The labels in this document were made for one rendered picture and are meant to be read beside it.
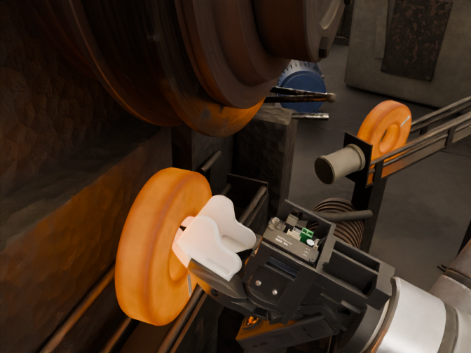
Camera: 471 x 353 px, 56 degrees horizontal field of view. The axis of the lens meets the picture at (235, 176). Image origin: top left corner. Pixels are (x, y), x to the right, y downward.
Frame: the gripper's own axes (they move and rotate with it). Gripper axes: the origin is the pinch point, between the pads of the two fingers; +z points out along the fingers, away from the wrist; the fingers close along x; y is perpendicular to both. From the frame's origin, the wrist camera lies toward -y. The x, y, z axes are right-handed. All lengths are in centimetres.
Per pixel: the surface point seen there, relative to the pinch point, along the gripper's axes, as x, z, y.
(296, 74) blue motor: -218, 24, -61
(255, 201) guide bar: -26.5, -3.9, -12.0
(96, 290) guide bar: 2.7, 5.1, -10.8
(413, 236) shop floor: -132, -58, -70
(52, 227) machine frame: 5.9, 9.0, -1.2
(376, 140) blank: -59, -18, -8
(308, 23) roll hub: -9.2, -3.5, 20.9
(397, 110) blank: -63, -19, -1
